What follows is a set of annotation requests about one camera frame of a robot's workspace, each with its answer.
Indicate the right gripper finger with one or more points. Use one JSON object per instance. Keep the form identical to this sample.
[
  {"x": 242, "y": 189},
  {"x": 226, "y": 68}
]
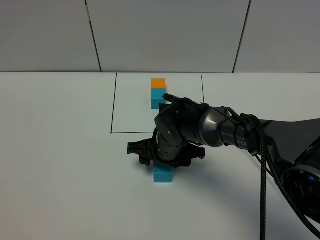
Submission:
[
  {"x": 144, "y": 161},
  {"x": 186, "y": 163}
]

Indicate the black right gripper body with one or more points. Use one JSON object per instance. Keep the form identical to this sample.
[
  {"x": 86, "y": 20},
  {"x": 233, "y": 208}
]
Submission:
[{"x": 163, "y": 152}]

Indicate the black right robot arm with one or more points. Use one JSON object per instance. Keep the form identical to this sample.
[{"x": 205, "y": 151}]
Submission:
[{"x": 184, "y": 128}]

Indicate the blue template block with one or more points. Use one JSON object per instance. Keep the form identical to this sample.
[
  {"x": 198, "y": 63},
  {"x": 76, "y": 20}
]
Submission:
[{"x": 157, "y": 97}]

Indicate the orange template block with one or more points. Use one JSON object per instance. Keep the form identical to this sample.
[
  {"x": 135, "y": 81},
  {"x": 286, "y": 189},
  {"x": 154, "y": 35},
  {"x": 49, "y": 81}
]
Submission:
[{"x": 158, "y": 83}]

